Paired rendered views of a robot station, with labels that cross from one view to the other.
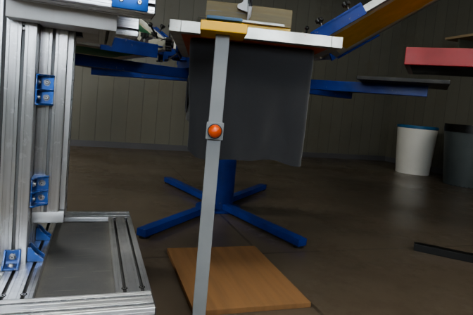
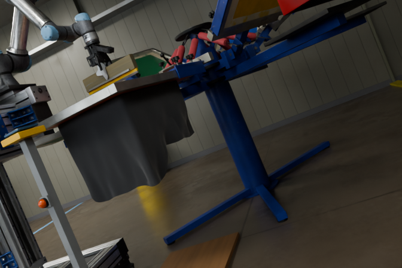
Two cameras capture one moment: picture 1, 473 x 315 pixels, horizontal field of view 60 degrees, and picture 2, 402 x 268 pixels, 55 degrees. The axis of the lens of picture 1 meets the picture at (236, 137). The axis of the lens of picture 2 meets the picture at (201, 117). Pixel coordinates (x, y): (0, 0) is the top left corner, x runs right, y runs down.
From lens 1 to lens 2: 147 cm
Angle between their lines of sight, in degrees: 35
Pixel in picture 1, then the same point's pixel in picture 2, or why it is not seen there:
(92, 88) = (206, 103)
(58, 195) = (20, 259)
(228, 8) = (94, 78)
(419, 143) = not seen: outside the picture
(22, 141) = not seen: outside the picture
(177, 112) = (279, 88)
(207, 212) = (70, 254)
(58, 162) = (11, 241)
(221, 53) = (26, 152)
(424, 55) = not seen: outside the picture
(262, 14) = (113, 69)
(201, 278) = not seen: outside the picture
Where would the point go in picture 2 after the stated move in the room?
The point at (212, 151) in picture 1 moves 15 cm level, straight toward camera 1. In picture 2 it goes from (53, 214) to (21, 231)
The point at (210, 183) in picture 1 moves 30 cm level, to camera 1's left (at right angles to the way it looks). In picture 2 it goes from (61, 235) to (26, 243)
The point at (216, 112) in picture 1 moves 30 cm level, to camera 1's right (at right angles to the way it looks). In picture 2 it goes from (42, 189) to (85, 174)
